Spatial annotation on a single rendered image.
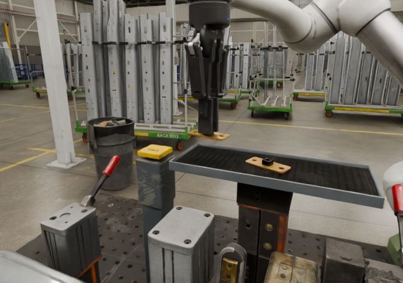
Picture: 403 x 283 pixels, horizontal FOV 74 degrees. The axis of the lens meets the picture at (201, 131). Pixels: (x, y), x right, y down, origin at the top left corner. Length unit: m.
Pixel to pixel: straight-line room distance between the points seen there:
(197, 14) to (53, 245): 0.51
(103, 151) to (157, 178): 2.31
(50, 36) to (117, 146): 1.60
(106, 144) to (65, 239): 2.29
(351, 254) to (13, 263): 0.57
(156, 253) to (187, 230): 0.06
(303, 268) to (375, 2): 0.74
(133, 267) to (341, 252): 0.71
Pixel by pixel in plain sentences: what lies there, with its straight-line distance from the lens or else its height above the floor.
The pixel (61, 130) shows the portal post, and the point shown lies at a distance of 3.85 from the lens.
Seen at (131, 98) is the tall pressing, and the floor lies 0.73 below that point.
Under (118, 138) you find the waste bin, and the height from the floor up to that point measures 0.59.
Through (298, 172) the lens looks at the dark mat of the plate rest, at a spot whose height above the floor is 1.16.
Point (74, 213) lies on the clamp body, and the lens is 0.63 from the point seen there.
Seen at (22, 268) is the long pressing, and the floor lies 1.00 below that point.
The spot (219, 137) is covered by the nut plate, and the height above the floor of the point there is 1.22.
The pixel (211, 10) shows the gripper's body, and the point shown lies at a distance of 0.50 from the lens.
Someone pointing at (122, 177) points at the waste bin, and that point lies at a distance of 3.03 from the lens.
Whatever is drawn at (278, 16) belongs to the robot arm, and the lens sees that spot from 0.80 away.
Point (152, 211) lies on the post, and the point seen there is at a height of 1.01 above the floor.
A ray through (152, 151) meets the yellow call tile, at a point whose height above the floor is 1.16.
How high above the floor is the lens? 1.37
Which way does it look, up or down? 15 degrees down
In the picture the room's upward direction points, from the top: straight up
